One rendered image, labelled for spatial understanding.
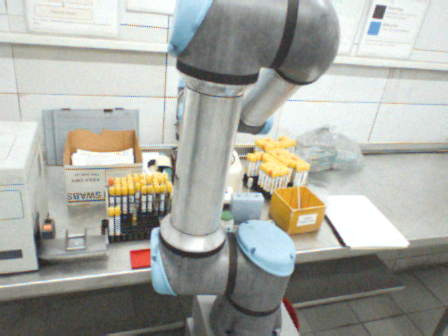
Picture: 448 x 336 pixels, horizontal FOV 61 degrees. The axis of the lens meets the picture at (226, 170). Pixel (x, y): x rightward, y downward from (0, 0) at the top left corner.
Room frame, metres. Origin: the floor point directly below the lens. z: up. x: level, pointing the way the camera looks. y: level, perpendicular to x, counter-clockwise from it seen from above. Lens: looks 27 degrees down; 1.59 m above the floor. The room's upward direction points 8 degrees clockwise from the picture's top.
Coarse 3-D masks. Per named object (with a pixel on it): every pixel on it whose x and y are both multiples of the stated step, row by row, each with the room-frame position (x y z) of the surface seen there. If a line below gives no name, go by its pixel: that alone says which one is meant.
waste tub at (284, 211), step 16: (272, 192) 1.11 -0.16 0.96; (288, 192) 1.14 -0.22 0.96; (304, 192) 1.16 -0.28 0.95; (272, 208) 1.10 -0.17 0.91; (288, 208) 1.02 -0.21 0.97; (304, 208) 1.02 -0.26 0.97; (320, 208) 1.05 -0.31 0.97; (288, 224) 1.00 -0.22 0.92; (304, 224) 1.02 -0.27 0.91; (320, 224) 1.05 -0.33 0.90
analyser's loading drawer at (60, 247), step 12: (36, 240) 0.78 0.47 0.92; (48, 240) 0.78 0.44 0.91; (60, 240) 0.79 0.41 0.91; (72, 240) 0.79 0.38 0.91; (84, 240) 0.80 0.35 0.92; (96, 240) 0.81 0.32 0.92; (108, 240) 0.79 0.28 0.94; (48, 252) 0.74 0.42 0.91; (60, 252) 0.74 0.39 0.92; (72, 252) 0.75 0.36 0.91; (84, 252) 0.76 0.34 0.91; (96, 252) 0.77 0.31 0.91; (108, 252) 0.78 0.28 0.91
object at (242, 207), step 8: (232, 192) 1.06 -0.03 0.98; (232, 200) 1.03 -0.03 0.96; (240, 200) 1.02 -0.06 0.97; (248, 200) 1.03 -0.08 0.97; (256, 200) 1.03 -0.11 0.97; (232, 208) 1.02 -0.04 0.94; (240, 208) 1.02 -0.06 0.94; (248, 208) 1.03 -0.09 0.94; (256, 208) 1.04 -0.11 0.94; (240, 216) 1.03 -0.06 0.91; (248, 216) 1.03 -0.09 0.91; (256, 216) 1.04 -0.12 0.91
